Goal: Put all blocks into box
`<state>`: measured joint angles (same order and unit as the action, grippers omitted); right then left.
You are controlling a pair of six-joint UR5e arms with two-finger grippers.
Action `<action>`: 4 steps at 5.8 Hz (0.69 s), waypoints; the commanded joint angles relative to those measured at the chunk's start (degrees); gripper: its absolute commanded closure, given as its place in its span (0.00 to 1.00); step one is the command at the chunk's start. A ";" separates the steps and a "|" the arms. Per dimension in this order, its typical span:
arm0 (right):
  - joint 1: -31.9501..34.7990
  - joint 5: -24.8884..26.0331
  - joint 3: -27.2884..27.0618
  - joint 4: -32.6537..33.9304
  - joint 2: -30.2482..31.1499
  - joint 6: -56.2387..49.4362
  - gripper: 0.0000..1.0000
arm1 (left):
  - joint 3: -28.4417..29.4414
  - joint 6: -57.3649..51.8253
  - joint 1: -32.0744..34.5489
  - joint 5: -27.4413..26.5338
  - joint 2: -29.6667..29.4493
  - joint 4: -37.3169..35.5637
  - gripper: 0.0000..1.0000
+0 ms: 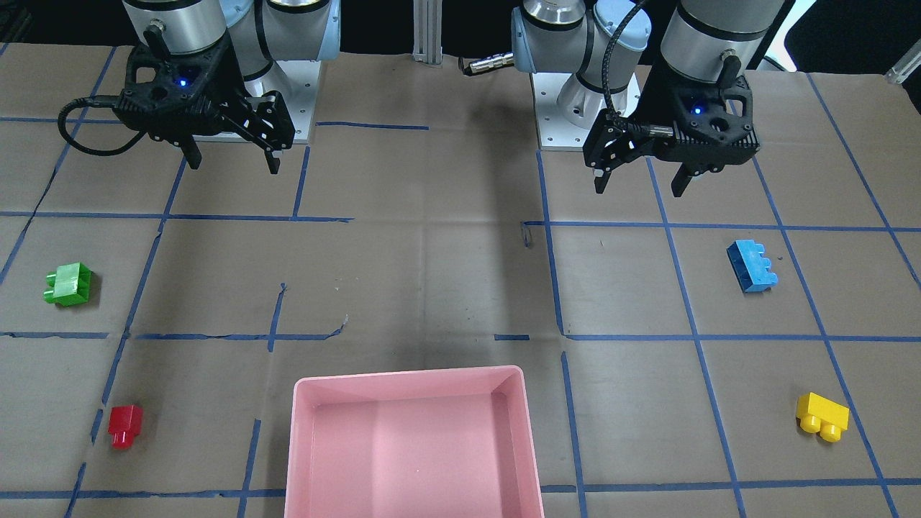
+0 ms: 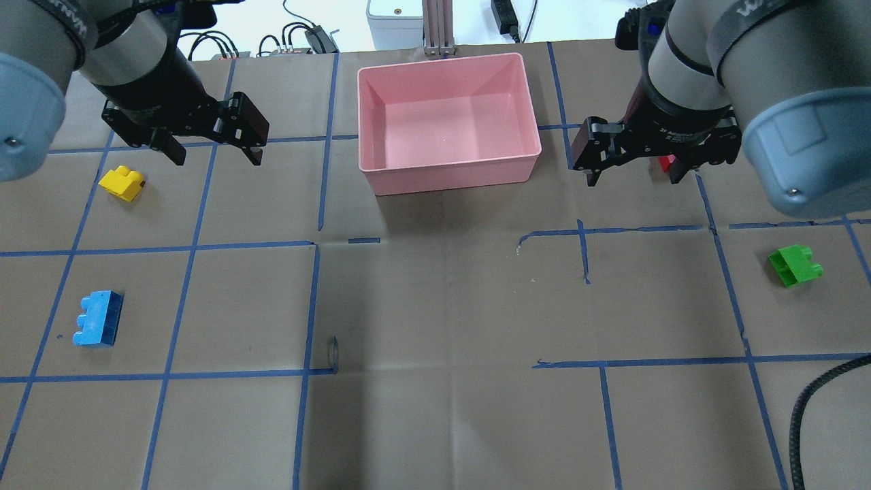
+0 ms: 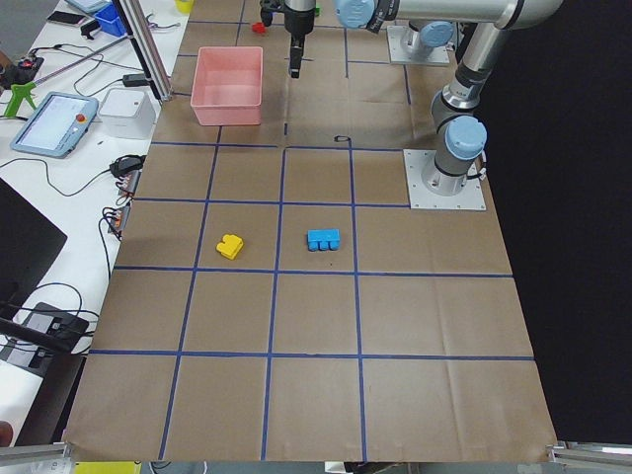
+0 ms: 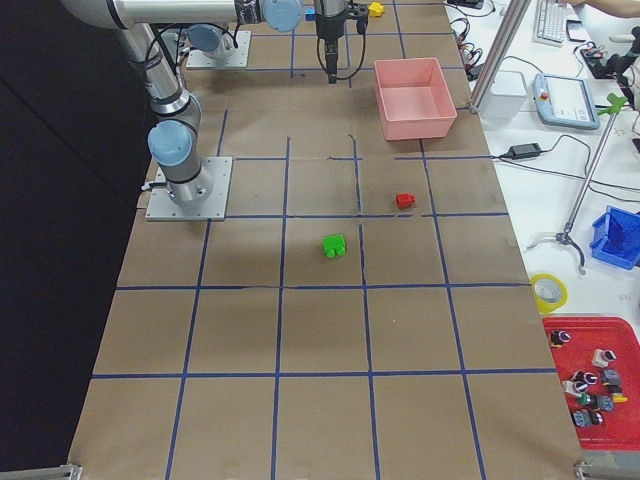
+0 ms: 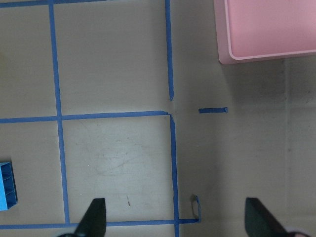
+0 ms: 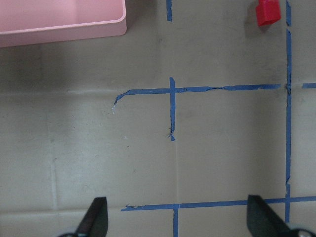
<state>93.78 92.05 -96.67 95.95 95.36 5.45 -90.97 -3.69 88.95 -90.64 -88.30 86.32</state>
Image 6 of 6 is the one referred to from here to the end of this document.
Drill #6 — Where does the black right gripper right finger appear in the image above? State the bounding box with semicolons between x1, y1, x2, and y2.
247;195;316;237

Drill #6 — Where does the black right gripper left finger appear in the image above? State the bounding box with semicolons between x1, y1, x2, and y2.
59;197;108;237

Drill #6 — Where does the red toy block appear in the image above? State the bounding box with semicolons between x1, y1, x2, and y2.
255;0;281;27

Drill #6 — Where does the pink plastic box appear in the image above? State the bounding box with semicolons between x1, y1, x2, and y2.
0;0;127;47

